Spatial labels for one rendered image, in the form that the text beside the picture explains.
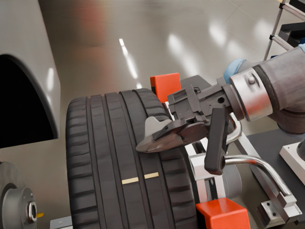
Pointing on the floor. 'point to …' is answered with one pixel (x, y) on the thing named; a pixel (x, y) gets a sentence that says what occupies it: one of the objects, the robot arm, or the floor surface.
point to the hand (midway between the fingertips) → (143, 150)
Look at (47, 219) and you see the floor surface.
